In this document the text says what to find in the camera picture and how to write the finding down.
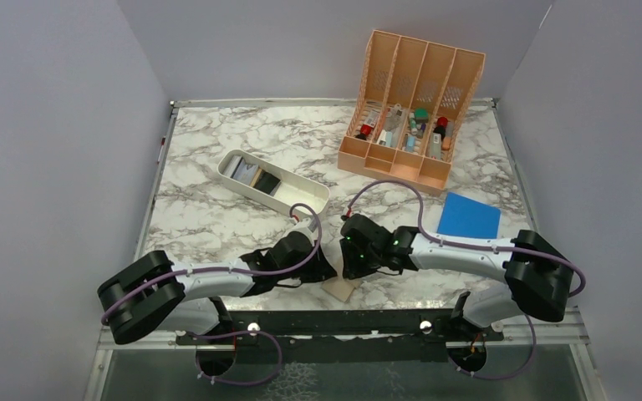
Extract white oblong plastic tray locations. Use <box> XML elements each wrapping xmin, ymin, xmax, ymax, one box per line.
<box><xmin>217</xmin><ymin>149</ymin><xmax>330</xmax><ymax>215</ymax></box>

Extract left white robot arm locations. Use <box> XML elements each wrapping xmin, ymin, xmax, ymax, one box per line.
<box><xmin>97</xmin><ymin>231</ymin><xmax>337</xmax><ymax>345</ymax></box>

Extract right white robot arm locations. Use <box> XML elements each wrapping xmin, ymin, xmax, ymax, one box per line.
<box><xmin>339</xmin><ymin>214</ymin><xmax>573</xmax><ymax>340</ymax></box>

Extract stack of cards in tray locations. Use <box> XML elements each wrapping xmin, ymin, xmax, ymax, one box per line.
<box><xmin>223</xmin><ymin>155</ymin><xmax>281</xmax><ymax>195</ymax></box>

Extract blue flat board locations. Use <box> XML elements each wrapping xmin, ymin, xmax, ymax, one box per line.
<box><xmin>436</xmin><ymin>192</ymin><xmax>501</xmax><ymax>240</ymax></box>

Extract red capped black bottle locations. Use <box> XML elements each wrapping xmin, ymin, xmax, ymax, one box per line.
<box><xmin>354</xmin><ymin>124</ymin><xmax>374</xmax><ymax>140</ymax></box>

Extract orange marker pen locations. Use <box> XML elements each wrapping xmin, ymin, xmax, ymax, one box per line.
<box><xmin>441</xmin><ymin>121</ymin><xmax>454</xmax><ymax>151</ymax></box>

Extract green capped bottle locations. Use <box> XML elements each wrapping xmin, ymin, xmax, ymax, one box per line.
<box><xmin>413</xmin><ymin>108</ymin><xmax>430</xmax><ymax>124</ymax></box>

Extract red capped bottle right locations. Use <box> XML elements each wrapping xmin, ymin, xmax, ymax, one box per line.
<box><xmin>433</xmin><ymin>117</ymin><xmax>449</xmax><ymax>140</ymax></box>

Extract peach plastic desk organizer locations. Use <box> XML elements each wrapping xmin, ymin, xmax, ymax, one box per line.
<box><xmin>338</xmin><ymin>30</ymin><xmax>486</xmax><ymax>195</ymax></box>

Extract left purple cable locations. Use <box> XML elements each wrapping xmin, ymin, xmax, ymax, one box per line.
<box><xmin>100</xmin><ymin>203</ymin><xmax>323</xmax><ymax>388</ymax></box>

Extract purple cable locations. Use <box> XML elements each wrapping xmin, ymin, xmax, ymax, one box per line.
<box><xmin>100</xmin><ymin>203</ymin><xmax>323</xmax><ymax>388</ymax></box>
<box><xmin>344</xmin><ymin>180</ymin><xmax>587</xmax><ymax>383</ymax></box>

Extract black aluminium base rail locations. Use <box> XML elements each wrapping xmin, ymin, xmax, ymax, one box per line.
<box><xmin>97</xmin><ymin>307</ymin><xmax>591</xmax><ymax>367</ymax></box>

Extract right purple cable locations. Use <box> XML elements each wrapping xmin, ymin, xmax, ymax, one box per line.
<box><xmin>344</xmin><ymin>180</ymin><xmax>587</xmax><ymax>383</ymax></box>

